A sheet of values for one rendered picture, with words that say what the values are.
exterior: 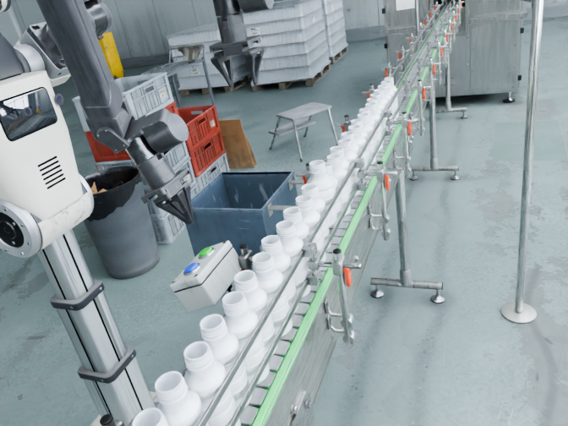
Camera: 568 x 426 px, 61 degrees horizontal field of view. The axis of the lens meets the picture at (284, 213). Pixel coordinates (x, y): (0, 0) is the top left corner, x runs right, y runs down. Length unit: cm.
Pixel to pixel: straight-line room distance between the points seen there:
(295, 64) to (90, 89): 677
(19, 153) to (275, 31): 659
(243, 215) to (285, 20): 609
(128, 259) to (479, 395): 217
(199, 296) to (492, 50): 489
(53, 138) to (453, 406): 170
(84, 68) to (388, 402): 171
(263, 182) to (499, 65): 406
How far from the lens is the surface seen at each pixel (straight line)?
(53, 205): 125
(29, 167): 121
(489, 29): 552
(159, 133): 93
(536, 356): 238
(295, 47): 755
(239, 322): 78
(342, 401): 216
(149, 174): 97
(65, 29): 84
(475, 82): 562
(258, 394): 85
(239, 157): 464
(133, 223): 316
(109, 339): 149
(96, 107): 91
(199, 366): 70
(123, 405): 159
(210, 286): 96
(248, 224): 159
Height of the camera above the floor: 161
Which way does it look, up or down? 26 degrees down
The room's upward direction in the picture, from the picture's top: 11 degrees counter-clockwise
